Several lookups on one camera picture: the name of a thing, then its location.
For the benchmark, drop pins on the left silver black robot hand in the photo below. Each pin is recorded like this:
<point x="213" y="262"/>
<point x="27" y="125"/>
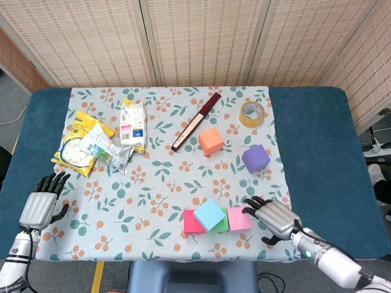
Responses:
<point x="38" y="209"/>

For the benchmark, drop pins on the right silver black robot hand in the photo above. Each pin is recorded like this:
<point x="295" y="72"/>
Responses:
<point x="278" y="218"/>

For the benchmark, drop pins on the light pink block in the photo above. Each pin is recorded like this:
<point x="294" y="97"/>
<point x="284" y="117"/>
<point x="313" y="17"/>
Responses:
<point x="239" y="221"/>

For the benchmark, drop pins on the green block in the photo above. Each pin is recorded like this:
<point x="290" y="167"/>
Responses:
<point x="223" y="226"/>

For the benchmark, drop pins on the purple block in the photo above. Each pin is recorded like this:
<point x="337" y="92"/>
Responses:
<point x="256" y="158"/>

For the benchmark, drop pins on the light blue block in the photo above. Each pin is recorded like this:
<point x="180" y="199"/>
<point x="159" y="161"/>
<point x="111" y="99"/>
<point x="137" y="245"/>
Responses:
<point x="210" y="215"/>

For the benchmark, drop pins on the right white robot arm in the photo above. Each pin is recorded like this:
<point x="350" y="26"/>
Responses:
<point x="336" y="265"/>

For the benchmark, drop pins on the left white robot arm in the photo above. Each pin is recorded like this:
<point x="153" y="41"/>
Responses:
<point x="15" y="262"/>

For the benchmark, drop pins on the blue grey robot base seat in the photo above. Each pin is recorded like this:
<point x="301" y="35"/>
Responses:
<point x="189" y="274"/>

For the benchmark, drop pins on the hot pink block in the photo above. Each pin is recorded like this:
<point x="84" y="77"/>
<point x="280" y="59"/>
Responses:
<point x="189" y="224"/>

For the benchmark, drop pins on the crumpled white green snack bag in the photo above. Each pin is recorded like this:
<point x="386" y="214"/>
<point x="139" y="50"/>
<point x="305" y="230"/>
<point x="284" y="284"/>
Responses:
<point x="104" y="146"/>

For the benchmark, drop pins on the yellow floor tape strip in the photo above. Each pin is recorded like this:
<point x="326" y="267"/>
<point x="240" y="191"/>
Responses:
<point x="97" y="277"/>

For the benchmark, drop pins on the yellow marshmallow snack bag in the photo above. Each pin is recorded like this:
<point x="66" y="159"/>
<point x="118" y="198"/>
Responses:
<point x="78" y="120"/>

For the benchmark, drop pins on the orange block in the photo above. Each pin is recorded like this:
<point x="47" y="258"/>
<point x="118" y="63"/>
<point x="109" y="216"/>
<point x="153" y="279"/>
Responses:
<point x="210" y="140"/>

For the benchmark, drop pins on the yellow packing tape roll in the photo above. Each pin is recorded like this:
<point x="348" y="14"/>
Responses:
<point x="244" y="120"/>

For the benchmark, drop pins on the white shoe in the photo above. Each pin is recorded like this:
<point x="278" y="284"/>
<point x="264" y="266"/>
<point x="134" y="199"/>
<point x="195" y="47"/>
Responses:
<point x="374" y="172"/>

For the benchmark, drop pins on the floral fruit print tablecloth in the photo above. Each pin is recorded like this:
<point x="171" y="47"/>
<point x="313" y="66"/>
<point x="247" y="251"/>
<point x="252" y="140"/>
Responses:
<point x="152" y="189"/>

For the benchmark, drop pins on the flat yellow snack bag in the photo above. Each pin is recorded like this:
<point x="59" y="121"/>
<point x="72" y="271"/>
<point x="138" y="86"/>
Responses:
<point x="139" y="149"/>

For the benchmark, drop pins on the dark red folded fan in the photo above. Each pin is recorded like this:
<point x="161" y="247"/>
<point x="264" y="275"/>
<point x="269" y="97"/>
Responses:
<point x="195" y="122"/>

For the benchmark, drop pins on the white snack bag blue label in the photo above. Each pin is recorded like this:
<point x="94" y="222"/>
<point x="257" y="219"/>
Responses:
<point x="131" y="122"/>

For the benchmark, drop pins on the bamboo folding screen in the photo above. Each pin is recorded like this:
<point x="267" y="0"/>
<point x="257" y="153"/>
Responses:
<point x="198" y="39"/>

